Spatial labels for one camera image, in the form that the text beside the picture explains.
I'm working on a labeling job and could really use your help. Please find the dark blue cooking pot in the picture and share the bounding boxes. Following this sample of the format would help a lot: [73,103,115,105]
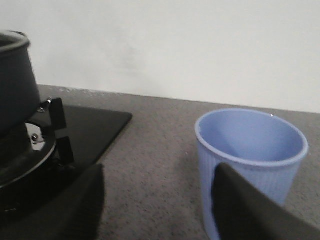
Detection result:
[0,31,42,139]

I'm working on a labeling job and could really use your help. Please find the right burner with pot support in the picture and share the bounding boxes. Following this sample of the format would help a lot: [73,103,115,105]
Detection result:
[0,98,75,189]

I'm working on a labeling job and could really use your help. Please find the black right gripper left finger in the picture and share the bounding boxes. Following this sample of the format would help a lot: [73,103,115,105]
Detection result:
[0,164,105,240]

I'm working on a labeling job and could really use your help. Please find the light blue ribbed cup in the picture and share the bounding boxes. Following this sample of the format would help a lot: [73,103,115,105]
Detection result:
[194,108,309,240]

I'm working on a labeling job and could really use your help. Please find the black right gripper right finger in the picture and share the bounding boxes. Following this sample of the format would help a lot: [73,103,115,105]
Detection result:
[211,163,320,240]

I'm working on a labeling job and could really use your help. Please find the black glass gas stove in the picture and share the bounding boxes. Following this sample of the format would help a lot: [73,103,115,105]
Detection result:
[0,105,132,224]

